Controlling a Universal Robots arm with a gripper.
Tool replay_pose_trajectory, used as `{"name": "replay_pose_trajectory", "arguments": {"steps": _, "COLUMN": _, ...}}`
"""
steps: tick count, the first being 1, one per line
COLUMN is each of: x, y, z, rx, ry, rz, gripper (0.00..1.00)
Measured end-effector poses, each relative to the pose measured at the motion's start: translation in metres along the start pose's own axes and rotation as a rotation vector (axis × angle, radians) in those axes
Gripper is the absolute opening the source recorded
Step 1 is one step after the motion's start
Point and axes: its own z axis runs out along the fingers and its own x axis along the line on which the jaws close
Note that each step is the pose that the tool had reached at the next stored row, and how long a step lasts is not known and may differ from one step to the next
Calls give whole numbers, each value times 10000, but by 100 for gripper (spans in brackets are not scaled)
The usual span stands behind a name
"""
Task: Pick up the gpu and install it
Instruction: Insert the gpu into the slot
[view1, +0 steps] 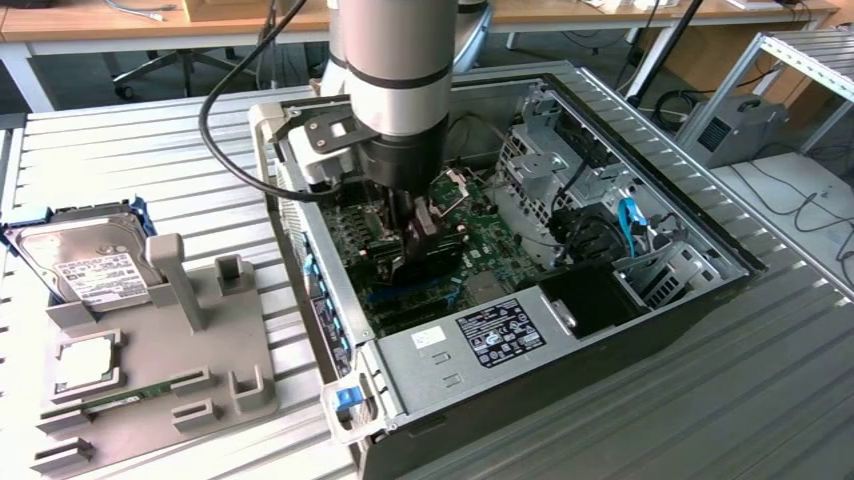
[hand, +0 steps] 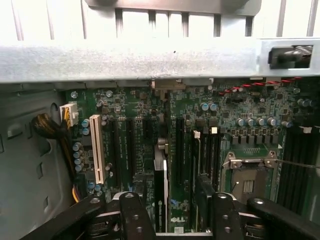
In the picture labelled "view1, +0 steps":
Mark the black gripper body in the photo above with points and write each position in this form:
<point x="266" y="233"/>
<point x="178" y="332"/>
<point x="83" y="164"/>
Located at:
<point x="408" y="160"/>

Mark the graphics card with metal bracket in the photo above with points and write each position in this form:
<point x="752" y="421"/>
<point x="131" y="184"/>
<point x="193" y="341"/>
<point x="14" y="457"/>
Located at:
<point x="441" y="260"/>

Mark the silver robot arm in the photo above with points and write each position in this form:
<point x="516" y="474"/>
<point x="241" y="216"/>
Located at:
<point x="394" y="50"/>

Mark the metal socket cover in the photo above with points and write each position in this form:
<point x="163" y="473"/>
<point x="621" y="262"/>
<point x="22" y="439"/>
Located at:
<point x="456" y="176"/>

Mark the green motherboard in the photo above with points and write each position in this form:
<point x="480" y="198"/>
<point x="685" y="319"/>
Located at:
<point x="490" y="235"/>

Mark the blue expansion slot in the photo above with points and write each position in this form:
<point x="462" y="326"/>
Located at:
<point x="384" y="295"/>

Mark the long black expansion slot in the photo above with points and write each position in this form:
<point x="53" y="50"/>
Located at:
<point x="421" y="320"/>
<point x="410" y="306"/>

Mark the silver chipset heatsink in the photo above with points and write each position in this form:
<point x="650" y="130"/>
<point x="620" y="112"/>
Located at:
<point x="486" y="289"/>

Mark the silver disk bay cage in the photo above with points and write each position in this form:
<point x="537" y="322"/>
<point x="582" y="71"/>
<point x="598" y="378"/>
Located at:
<point x="534" y="165"/>

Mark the silver power supply unit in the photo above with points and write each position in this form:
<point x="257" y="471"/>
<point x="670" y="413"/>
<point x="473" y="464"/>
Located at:
<point x="428" y="375"/>

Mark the blue case latch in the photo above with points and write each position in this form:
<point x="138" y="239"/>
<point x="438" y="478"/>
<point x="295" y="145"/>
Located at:
<point x="347" y="399"/>

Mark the wooden desk with side panel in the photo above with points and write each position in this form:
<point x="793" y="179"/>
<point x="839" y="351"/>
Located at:
<point x="568" y="14"/>

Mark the office chair base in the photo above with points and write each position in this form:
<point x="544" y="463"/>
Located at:
<point x="183" y="62"/>

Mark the brown box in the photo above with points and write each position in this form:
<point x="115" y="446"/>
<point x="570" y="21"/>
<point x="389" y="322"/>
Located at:
<point x="227" y="10"/>

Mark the open black PC case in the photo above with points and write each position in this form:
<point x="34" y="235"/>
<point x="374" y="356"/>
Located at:
<point x="601" y="390"/>

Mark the white device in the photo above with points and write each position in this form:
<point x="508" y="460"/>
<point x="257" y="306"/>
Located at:
<point x="628" y="4"/>

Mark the black slanted pole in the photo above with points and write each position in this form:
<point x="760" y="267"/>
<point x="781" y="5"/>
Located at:
<point x="673" y="42"/>

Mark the grey parts rack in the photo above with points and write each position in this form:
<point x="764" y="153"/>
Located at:
<point x="154" y="370"/>

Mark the silver hard disk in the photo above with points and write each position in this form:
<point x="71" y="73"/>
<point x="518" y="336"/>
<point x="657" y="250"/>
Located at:
<point x="87" y="255"/>

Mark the grey control box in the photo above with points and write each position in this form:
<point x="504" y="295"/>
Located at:
<point x="741" y="132"/>

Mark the wooden desk with white legs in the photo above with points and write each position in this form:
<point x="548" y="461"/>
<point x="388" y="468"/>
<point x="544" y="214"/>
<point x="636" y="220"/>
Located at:
<point x="101" y="27"/>

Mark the silver CPU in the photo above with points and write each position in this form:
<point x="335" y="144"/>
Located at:
<point x="83" y="365"/>

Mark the green RAM stick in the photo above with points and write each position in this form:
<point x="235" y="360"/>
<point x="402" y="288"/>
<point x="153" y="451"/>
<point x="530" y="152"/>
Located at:
<point x="114" y="403"/>

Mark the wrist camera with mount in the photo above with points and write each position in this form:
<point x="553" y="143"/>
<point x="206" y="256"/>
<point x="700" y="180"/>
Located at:
<point x="327" y="167"/>

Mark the silver disk bay bracket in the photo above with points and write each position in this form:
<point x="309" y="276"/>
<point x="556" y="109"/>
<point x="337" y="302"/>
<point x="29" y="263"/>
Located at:
<point x="668" y="280"/>

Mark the aluminium frame with slats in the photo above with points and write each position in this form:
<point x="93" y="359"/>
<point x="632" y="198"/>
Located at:
<point x="808" y="55"/>

